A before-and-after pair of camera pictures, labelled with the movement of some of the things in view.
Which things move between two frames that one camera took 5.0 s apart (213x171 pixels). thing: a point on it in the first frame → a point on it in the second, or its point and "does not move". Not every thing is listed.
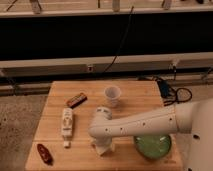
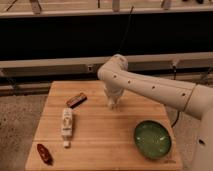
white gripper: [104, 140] → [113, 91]
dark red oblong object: [45, 155] does not move
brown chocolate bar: [75, 100] does not move
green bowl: [153, 147] does not move
